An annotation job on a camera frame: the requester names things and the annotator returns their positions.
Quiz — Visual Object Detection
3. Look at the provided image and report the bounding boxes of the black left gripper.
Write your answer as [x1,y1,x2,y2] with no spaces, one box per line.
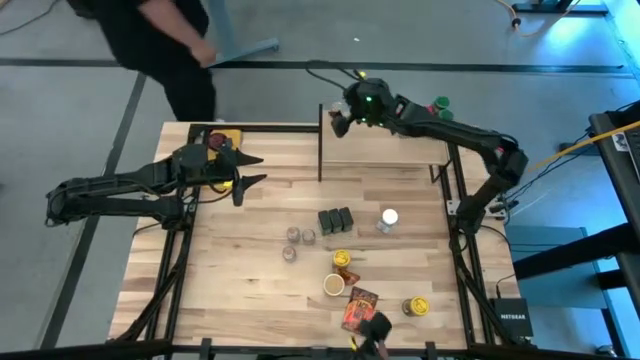
[172,133,268,207]

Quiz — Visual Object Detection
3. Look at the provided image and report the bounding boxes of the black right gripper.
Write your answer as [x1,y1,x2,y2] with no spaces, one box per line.
[329,77,402,140]

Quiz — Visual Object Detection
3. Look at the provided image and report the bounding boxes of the person's forearm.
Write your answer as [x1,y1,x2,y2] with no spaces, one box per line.
[137,0,206,56]

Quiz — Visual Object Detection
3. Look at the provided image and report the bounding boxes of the wooden shelf with black legs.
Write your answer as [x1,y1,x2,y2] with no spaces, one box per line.
[314,102,451,187]

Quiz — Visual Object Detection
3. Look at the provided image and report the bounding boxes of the white lidded clear spice jar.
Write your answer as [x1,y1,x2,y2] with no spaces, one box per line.
[375,208,400,235]

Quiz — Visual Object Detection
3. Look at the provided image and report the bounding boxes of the person's hand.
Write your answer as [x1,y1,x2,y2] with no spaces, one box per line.
[191,37,220,69]

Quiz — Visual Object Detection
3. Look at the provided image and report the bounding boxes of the person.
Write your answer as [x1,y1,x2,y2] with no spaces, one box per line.
[67,0,220,124]

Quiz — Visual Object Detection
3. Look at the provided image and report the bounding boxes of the black stand foot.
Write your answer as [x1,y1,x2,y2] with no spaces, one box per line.
[512,0,609,15]

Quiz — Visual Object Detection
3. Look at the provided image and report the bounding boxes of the black diagonal beam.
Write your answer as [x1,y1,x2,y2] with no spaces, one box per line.
[512,222,640,281]

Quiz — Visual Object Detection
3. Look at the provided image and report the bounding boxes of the black side desk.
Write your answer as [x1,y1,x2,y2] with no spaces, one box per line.
[587,98,640,241]

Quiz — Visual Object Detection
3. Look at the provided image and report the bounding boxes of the left wrist black looped cable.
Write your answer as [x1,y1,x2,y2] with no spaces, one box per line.
[202,179,236,205]

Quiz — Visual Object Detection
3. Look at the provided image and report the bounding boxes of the wrist black looped cable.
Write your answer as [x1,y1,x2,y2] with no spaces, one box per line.
[304,58,362,92]
[202,179,236,205]

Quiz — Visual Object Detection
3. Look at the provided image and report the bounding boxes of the black aluminium rig frame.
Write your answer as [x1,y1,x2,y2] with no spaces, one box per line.
[0,122,640,360]

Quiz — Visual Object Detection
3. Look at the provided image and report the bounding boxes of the right wrist black looped cable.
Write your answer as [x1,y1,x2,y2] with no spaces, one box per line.
[304,58,362,92]

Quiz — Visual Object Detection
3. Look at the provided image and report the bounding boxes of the black cable bundle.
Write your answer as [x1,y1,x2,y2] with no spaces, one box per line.
[499,132,601,211]

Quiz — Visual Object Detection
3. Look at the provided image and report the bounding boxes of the orange extension cable black plug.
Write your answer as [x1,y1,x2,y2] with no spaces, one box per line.
[494,0,586,39]

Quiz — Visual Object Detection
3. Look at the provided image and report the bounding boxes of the yellow hanging cable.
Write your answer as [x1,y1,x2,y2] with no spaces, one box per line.
[524,118,640,174]

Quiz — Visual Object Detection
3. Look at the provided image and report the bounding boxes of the black Netgear network switch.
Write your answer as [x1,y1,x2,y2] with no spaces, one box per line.
[488,297,534,339]

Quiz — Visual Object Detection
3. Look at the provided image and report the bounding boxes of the thin grey floor cable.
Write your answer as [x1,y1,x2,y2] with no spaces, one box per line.
[0,0,61,37]

